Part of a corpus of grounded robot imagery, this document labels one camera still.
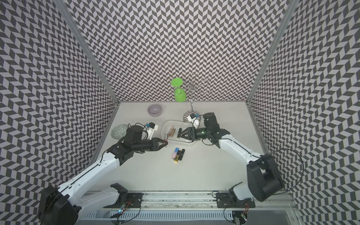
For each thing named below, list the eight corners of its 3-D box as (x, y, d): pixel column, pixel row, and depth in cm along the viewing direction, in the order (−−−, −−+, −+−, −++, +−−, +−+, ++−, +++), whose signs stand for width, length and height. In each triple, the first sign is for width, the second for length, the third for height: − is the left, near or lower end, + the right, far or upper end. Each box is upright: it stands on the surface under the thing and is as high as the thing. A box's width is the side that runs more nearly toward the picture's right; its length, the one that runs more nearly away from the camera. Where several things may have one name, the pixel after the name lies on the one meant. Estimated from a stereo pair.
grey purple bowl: (148, 116, 111) (147, 112, 107) (150, 109, 116) (148, 104, 112) (161, 116, 111) (160, 112, 107) (162, 109, 116) (161, 104, 112)
